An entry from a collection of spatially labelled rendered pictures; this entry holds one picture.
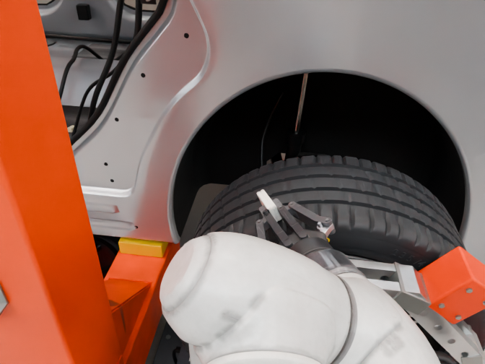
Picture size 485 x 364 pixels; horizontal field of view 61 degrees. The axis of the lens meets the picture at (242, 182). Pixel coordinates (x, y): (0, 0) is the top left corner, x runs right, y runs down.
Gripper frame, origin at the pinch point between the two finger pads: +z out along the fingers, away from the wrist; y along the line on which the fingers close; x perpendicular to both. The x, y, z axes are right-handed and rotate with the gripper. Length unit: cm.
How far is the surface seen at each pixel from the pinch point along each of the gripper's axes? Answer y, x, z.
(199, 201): -21, -87, 173
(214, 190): -9, -90, 182
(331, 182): 13.1, -4.2, 3.0
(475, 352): 19.3, -32.4, -21.9
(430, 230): 23.4, -15.1, -9.3
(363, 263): 9.1, -11.8, -11.5
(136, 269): -40, -29, 47
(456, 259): 21.8, -14.6, -17.7
